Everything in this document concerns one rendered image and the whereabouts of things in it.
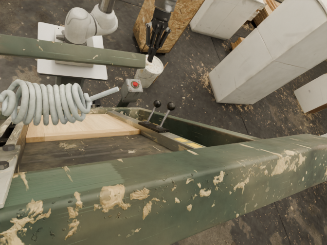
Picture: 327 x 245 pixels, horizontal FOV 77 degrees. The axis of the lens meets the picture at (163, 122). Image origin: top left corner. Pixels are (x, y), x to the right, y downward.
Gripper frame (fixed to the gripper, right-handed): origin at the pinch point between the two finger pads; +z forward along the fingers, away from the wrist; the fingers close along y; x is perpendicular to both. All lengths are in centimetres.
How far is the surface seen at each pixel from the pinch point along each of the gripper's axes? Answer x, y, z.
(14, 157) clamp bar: -65, -50, -6
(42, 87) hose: -60, -47, -14
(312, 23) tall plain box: 52, 199, -39
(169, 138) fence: -45.9, -8.5, 12.7
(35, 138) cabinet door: -26, -49, 26
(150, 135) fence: -34.4, -8.5, 21.4
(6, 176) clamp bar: -71, -51, -9
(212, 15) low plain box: 238, 224, -2
